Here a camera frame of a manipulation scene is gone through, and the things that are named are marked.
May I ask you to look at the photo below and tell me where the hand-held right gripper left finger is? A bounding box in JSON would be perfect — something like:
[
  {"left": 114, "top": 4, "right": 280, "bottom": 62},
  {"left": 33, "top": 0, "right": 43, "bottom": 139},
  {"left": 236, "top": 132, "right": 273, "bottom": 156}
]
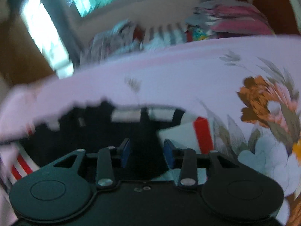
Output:
[{"left": 54, "top": 138, "right": 131, "bottom": 189}]

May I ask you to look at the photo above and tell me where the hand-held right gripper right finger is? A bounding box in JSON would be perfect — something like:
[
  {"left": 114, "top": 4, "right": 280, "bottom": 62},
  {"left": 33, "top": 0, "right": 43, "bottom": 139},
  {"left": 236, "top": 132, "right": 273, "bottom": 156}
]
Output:
[{"left": 163, "top": 139, "right": 238, "bottom": 191}]

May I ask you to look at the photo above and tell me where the striped knit sweater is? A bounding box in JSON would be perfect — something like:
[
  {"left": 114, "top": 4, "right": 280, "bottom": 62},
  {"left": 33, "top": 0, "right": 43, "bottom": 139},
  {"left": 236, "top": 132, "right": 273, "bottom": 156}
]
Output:
[{"left": 0, "top": 100, "right": 214, "bottom": 193}]

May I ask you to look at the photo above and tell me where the crumpled grey clothes pile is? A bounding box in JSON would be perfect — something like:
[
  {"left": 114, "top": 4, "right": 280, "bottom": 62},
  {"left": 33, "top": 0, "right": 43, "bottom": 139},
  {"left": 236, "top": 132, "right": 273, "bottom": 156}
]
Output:
[{"left": 87, "top": 20, "right": 144, "bottom": 57}]

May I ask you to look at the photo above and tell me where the stack of folded pink clothes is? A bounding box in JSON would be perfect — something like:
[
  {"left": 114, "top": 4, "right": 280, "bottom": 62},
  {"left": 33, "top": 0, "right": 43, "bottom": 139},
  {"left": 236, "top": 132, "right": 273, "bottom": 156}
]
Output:
[{"left": 186, "top": 0, "right": 275, "bottom": 39}]

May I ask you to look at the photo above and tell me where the pink floral bedsheet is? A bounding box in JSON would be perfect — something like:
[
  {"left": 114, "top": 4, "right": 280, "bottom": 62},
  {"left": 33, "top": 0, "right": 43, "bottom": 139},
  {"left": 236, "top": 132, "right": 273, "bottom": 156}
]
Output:
[{"left": 0, "top": 35, "right": 301, "bottom": 226}]

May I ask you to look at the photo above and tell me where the grey striped cloth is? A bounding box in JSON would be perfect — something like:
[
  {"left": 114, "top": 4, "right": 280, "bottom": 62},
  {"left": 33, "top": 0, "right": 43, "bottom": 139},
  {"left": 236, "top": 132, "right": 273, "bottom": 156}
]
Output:
[{"left": 143, "top": 22, "right": 189, "bottom": 50}]

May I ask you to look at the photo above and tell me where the colourful patterned cloth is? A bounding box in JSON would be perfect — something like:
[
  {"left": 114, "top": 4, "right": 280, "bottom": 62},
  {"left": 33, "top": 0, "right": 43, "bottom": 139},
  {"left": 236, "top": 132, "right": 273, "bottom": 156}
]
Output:
[{"left": 187, "top": 25, "right": 211, "bottom": 41}]

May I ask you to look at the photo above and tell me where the brown wooden door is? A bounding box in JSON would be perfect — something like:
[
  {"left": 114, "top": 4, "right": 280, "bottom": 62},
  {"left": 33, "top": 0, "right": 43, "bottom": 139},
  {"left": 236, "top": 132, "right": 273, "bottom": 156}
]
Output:
[{"left": 0, "top": 16, "right": 55, "bottom": 84}]

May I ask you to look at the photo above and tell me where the grey curtain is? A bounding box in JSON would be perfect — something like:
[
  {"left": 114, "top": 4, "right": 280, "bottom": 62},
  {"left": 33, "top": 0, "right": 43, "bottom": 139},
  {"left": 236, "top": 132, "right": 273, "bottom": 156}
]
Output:
[{"left": 35, "top": 0, "right": 81, "bottom": 67}]

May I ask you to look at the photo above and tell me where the red and white headboard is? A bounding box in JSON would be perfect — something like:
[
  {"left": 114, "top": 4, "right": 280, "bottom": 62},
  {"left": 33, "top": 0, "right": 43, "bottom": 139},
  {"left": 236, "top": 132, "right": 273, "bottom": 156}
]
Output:
[{"left": 235, "top": 0, "right": 301, "bottom": 36}]

